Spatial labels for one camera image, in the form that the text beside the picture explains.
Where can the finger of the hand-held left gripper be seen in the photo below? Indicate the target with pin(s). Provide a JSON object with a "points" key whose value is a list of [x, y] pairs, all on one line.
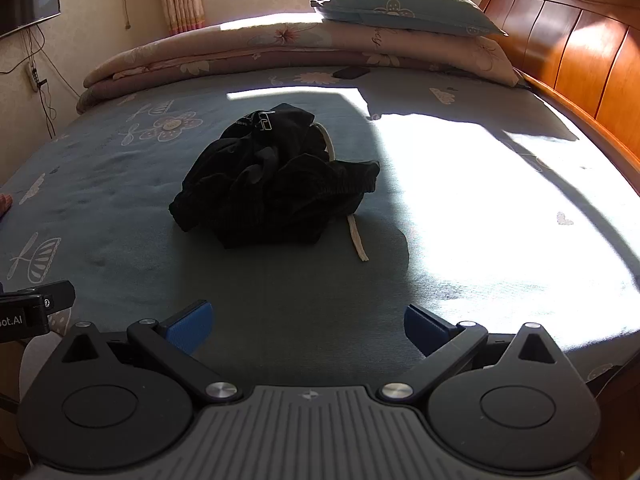
{"points": [[57, 294]]}

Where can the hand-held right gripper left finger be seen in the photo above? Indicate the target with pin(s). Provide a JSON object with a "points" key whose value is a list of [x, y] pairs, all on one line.
{"points": [[192, 327]]}

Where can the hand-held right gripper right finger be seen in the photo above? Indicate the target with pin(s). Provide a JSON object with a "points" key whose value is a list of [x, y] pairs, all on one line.
{"points": [[425, 332]]}

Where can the blue floral bed sheet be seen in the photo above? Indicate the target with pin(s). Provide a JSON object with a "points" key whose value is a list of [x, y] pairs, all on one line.
{"points": [[125, 210]]}

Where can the white power strip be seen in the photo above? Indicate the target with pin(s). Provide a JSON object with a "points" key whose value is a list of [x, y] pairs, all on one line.
{"points": [[33, 76]]}

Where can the dark flat phone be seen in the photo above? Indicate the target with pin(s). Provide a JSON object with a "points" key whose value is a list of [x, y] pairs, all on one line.
{"points": [[351, 73]]}

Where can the pink floral folded quilt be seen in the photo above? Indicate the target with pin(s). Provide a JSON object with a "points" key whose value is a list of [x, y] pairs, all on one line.
{"points": [[250, 45]]}

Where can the blue floral pillow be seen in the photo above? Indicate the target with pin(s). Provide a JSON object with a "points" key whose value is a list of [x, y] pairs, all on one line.
{"points": [[410, 7]]}

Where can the wooden bed frame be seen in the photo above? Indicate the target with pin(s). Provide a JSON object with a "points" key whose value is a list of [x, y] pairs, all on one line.
{"points": [[575, 45]]}

